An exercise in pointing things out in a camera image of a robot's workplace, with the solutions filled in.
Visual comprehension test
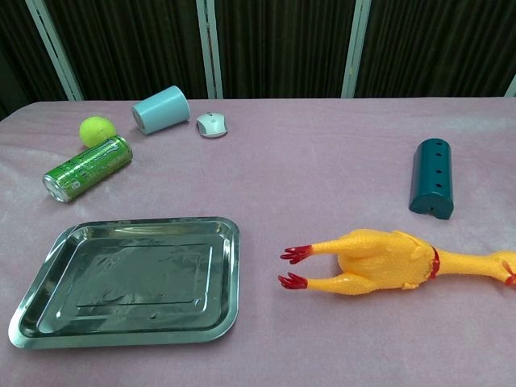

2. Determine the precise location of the white computer mouse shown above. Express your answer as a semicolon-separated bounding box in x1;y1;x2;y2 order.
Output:
195;112;230;139

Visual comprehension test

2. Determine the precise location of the yellow-green tennis ball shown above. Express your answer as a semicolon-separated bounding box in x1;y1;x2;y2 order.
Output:
78;116;117;148

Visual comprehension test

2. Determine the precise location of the green drink can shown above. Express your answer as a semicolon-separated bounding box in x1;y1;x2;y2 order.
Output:
42;135;134;202

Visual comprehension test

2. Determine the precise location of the black pleated curtain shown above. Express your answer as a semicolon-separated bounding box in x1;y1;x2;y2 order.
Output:
0;0;516;118

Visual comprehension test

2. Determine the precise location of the light blue plastic cup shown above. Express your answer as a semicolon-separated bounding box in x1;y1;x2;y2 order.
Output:
131;85;191;135

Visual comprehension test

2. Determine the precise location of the pink velvet tablecloth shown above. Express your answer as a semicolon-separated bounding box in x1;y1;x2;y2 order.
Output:
0;95;516;387

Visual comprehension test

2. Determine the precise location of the stainless steel tray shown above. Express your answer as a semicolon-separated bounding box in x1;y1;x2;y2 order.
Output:
7;216;241;348

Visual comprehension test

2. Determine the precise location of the yellow rubber chicken toy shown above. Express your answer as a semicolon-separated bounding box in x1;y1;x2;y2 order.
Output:
277;227;516;292

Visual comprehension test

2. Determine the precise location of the teal cylindrical holder with holes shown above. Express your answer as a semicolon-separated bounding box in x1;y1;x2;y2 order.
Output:
408;138;456;221

